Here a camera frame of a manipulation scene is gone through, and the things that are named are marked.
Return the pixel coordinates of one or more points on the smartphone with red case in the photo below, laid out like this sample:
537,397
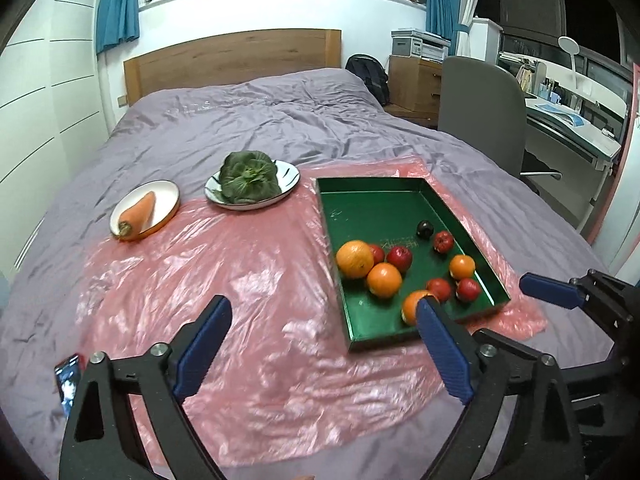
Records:
67,380

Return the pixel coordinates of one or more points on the black backpack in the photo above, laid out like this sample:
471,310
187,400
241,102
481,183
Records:
370,77

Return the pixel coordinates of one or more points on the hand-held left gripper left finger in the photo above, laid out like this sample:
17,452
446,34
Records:
202,350

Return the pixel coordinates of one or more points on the white desk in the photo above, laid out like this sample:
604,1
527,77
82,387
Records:
575,130

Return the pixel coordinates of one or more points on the small red apple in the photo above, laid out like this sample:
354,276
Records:
440,289
443,241
400,258
378,251
468,289

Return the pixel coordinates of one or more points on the white plate with black marks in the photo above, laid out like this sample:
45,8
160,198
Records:
291,175

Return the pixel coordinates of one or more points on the dark plum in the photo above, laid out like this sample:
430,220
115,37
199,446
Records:
425,228

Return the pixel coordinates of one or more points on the wooden dresser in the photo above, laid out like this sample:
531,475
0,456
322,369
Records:
415,85

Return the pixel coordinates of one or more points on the white wardrobe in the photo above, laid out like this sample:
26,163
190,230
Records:
50,85

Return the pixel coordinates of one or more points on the wooden headboard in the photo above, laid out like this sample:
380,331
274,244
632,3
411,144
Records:
230,60

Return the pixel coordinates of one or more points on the green bok choy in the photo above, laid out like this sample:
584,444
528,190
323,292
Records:
250,177

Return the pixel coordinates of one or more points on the green tray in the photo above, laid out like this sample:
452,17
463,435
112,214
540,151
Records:
380,210

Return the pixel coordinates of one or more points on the carrot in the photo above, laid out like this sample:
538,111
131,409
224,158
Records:
140,212

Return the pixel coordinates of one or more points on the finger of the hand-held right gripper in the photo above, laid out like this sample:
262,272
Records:
515,344
547,290

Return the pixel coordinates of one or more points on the white cabinet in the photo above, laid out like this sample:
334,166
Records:
486,37

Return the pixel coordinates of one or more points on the white plate with orange rim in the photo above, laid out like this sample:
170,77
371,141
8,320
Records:
167,195

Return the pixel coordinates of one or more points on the orange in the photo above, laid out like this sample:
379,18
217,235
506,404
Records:
411,305
462,266
355,259
384,280

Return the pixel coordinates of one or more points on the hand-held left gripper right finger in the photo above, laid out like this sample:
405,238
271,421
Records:
442,350

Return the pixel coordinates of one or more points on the blue curtain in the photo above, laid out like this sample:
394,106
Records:
445,0
117,5

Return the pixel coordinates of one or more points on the white desk lamp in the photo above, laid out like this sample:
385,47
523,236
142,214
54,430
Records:
570,50

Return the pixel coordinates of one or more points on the white printer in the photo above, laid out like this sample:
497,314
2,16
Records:
436,50

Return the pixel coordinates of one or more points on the grey office chair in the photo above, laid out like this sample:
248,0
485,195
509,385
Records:
480,110

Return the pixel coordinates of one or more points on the red plastic sheet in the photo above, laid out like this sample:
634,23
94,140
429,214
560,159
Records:
275,285

